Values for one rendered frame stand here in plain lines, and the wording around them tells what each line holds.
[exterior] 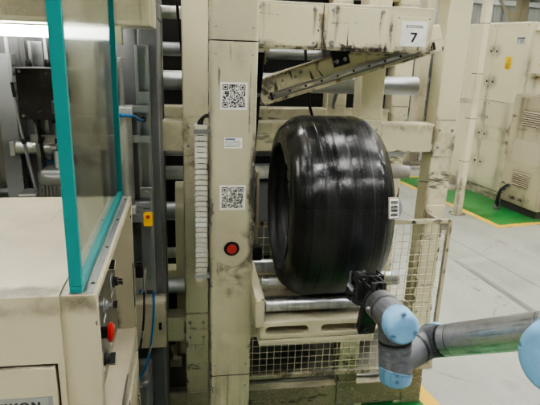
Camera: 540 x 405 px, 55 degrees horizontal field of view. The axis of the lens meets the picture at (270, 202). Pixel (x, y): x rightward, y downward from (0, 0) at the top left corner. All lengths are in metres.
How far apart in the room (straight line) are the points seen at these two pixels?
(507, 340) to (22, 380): 0.91
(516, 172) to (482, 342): 5.08
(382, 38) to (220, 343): 1.12
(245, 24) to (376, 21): 0.52
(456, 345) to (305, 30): 1.04
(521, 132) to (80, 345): 5.67
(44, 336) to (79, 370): 0.08
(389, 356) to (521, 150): 5.10
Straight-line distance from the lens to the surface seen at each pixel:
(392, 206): 1.44
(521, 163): 6.20
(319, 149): 1.41
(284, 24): 1.73
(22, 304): 0.88
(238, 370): 1.76
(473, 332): 1.24
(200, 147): 1.48
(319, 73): 1.90
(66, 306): 0.88
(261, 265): 1.82
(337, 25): 1.77
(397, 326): 1.17
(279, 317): 1.60
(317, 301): 1.60
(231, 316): 1.66
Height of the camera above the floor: 1.64
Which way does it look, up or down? 17 degrees down
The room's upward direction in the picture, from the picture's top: 2 degrees clockwise
